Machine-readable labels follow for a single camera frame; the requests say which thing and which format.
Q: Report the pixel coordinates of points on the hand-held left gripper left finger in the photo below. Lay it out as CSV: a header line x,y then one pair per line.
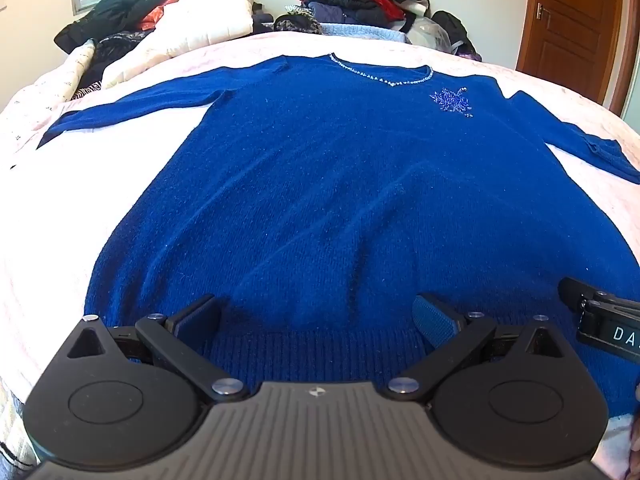
x,y
197,321

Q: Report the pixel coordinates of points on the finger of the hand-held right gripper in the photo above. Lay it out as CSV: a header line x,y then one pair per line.
x,y
575,290

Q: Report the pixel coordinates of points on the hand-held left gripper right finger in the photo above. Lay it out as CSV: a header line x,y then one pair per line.
x,y
435,321

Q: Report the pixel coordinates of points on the blue knit sweater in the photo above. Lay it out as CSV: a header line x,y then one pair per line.
x,y
325,185

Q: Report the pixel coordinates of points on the pink bed blanket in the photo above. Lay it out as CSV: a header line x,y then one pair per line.
x,y
50,240

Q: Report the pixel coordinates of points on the zebra print garment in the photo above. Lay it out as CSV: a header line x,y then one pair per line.
x,y
87,91

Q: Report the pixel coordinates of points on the brown wooden door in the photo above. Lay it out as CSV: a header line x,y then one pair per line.
x,y
570,25

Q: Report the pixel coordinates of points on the dark patterned garment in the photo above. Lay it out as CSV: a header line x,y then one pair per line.
x,y
117,50

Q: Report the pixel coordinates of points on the white patterned quilt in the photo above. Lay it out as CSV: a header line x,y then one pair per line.
x,y
80,62

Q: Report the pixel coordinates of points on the black backpack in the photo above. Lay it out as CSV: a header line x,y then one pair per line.
x,y
455,30

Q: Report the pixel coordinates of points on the clear plastic bag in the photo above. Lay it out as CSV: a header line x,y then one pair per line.
x,y
427,32

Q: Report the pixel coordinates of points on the white puffer jacket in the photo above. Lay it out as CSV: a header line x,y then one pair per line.
x,y
200,25

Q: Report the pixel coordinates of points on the light blue blanket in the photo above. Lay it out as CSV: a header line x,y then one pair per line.
x,y
360,32

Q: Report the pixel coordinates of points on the leopard print garment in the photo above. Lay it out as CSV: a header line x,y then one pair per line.
x,y
295,22

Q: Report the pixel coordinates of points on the navy garment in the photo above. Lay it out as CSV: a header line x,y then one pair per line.
x,y
325,12

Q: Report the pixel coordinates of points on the black padded jacket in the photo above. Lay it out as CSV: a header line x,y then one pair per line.
x,y
345,0

